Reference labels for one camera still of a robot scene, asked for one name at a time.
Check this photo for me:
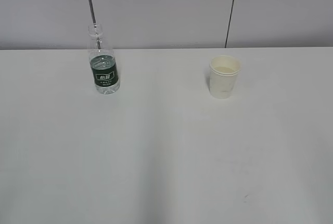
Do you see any white paper cup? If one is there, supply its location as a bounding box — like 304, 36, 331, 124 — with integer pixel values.
209, 55, 241, 99

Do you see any clear green-label water bottle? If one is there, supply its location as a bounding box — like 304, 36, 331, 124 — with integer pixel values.
87, 24, 120, 94

